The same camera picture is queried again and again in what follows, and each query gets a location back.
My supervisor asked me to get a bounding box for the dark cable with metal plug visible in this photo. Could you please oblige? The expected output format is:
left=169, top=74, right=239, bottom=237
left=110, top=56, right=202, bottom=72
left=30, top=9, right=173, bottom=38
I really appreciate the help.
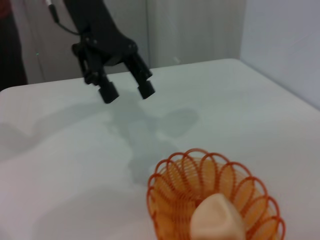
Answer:
left=46, top=0, right=82, bottom=36

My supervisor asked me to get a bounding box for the pale peach bread bun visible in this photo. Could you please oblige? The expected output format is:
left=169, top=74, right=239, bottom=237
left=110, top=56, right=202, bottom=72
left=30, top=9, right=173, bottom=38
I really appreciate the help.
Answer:
left=190, top=193, right=247, bottom=240

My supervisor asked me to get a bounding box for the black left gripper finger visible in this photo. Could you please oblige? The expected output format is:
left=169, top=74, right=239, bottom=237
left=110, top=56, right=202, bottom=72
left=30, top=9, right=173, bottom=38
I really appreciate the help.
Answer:
left=71, top=42, right=120, bottom=105
left=123, top=51, right=156, bottom=100

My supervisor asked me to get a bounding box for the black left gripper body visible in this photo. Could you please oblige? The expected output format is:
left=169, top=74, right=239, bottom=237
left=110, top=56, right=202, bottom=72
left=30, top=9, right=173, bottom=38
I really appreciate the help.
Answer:
left=63, top=0, right=138, bottom=67

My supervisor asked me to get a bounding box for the orange plastic woven basket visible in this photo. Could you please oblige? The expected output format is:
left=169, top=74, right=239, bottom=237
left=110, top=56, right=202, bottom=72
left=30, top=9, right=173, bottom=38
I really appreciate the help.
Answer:
left=146, top=147, right=287, bottom=240

